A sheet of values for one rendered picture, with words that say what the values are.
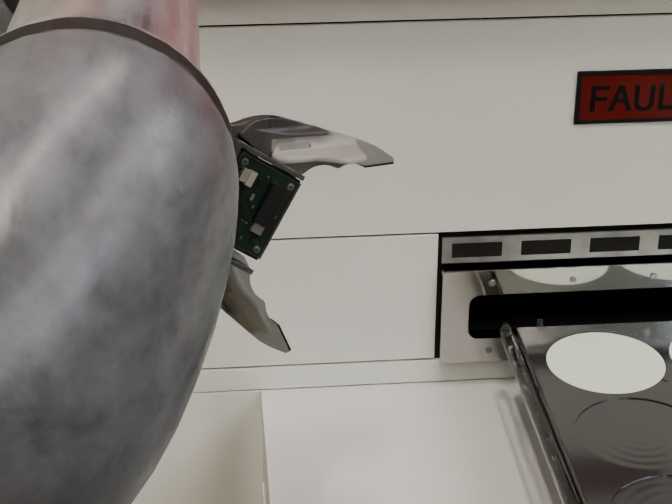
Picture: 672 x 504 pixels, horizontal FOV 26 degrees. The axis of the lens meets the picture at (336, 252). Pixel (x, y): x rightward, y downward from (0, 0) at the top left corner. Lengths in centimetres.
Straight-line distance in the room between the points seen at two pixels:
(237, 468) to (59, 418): 105
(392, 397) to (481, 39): 34
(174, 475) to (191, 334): 103
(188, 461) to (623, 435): 44
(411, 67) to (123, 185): 87
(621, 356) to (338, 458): 26
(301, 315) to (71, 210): 96
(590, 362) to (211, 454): 38
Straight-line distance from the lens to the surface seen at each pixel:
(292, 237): 128
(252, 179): 90
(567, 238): 132
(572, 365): 126
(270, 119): 96
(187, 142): 40
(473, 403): 134
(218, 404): 137
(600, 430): 118
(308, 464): 126
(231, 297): 98
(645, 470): 114
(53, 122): 38
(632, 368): 126
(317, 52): 122
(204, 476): 141
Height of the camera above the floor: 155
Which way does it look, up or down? 27 degrees down
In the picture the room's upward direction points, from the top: straight up
